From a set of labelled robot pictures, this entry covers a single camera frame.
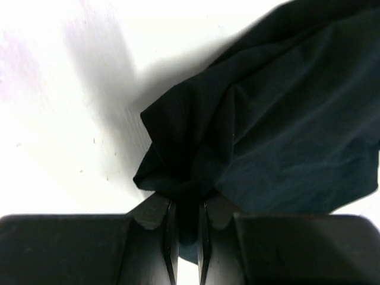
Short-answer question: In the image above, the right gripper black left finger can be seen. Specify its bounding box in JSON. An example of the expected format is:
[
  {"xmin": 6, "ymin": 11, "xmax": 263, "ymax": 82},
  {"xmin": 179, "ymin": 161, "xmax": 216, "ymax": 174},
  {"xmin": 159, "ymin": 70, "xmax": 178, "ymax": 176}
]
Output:
[{"xmin": 1, "ymin": 194, "xmax": 178, "ymax": 284}]

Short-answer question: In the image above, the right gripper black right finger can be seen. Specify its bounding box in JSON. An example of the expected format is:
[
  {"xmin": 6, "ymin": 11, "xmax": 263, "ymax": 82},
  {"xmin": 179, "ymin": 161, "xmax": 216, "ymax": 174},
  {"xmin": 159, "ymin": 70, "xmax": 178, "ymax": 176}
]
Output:
[{"xmin": 198, "ymin": 195, "xmax": 379, "ymax": 284}]

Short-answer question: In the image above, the black t shirt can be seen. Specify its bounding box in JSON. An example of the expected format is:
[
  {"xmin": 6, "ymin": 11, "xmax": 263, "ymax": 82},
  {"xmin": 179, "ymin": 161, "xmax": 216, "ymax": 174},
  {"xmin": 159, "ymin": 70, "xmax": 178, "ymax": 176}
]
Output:
[{"xmin": 134, "ymin": 1, "xmax": 379, "ymax": 263}]

